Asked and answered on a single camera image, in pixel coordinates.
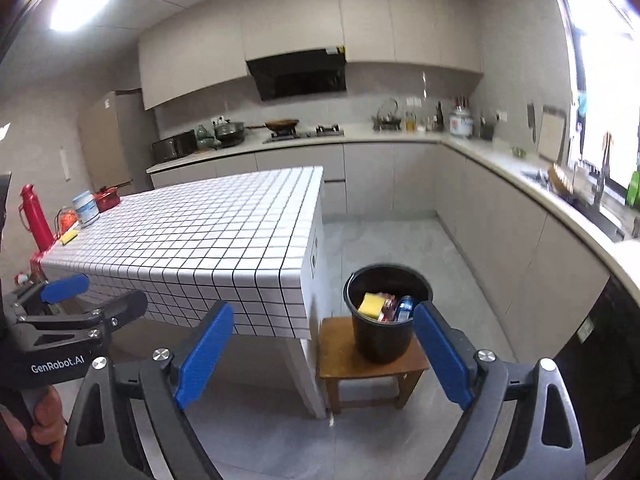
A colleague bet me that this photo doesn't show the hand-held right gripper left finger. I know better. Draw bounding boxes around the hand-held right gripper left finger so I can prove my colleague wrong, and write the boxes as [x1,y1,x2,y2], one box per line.
[59,300,236,480]

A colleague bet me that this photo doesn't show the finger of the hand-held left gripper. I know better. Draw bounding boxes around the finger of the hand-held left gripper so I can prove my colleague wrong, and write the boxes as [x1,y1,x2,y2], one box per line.
[87,289,149,342]
[10,273,92,318]

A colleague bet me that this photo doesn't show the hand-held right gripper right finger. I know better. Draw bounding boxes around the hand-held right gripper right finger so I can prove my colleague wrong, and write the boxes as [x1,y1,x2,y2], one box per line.
[412,301,587,480]

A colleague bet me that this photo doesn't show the black bucket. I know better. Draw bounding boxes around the black bucket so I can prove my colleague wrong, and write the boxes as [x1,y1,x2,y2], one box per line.
[342,263,434,365]

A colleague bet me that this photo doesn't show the large yellow sponge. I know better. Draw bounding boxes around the large yellow sponge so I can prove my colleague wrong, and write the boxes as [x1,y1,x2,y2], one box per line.
[358,292,386,320]

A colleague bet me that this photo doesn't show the person's left hand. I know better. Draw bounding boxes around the person's left hand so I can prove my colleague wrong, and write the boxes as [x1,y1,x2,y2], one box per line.
[20,385,69,449]

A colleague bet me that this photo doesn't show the orange net bag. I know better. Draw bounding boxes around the orange net bag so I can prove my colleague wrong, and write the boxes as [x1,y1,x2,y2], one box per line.
[54,207,79,234]

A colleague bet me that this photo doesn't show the red thermos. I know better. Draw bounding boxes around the red thermos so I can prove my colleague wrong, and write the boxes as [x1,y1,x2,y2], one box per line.
[18,183,56,254]

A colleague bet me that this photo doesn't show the white and blue jar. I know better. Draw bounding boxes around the white and blue jar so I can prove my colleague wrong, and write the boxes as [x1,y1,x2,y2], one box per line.
[71,189,101,229]

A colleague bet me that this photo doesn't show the wooden stool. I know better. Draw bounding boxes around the wooden stool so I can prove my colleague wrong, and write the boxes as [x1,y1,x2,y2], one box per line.
[317,315,431,416]

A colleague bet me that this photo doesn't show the red pot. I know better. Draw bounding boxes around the red pot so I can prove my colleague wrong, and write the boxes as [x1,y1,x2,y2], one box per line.
[93,185,122,214]

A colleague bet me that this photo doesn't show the white table base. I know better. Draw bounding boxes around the white table base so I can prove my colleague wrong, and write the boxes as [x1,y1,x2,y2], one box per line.
[280,180,335,422]

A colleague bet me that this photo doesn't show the beige refrigerator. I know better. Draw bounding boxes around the beige refrigerator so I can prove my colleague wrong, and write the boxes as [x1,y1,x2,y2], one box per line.
[76,90,156,196]

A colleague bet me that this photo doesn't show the kitchen counter with cabinets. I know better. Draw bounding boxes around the kitchen counter with cabinets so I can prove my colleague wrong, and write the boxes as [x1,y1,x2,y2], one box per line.
[146,132,640,361]

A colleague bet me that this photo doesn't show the black built-in appliance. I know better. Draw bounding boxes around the black built-in appliance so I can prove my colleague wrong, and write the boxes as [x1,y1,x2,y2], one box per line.
[552,274,640,466]

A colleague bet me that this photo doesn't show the black microwave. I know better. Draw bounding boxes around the black microwave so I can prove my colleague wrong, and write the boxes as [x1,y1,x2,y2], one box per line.
[151,130,199,163]

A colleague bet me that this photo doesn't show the grey pot with lid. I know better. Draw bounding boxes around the grey pot with lid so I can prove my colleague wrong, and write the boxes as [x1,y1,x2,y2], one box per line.
[213,119,247,147]

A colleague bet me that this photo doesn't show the kitchen sink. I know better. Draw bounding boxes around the kitchen sink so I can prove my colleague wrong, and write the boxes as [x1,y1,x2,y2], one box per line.
[522,167,627,242]

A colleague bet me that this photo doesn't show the wooden dish rack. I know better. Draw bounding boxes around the wooden dish rack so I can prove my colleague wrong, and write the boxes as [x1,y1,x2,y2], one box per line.
[547,162,576,194]

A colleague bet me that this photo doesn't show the white rice cooker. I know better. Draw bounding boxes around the white rice cooker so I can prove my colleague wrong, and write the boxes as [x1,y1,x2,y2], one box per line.
[448,107,475,139]

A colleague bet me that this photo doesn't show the wok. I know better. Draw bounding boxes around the wok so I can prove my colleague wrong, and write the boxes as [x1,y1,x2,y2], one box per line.
[247,118,301,134]

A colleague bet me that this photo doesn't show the gas stove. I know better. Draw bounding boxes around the gas stove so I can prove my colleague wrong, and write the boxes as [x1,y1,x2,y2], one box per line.
[262,124,346,145]

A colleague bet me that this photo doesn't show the metal kettle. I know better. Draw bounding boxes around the metal kettle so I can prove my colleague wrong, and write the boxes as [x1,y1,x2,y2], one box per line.
[372,99,404,132]

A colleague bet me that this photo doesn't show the sink faucet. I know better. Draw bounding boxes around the sink faucet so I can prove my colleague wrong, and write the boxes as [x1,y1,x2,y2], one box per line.
[592,132,614,209]

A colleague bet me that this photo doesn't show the cutting board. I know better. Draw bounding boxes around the cutting board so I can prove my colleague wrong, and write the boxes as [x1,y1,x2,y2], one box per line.
[537,106,569,161]

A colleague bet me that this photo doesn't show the ceiling light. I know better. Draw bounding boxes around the ceiling light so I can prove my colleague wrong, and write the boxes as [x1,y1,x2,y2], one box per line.
[49,0,116,31]

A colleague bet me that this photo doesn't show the black range hood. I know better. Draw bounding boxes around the black range hood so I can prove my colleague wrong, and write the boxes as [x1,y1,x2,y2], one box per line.
[245,48,349,102]

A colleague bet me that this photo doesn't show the beige upper cabinets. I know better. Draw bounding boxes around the beige upper cabinets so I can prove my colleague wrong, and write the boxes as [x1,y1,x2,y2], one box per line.
[137,0,485,111]

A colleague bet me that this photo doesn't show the window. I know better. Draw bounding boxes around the window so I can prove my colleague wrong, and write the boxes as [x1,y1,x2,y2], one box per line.
[549,0,640,212]

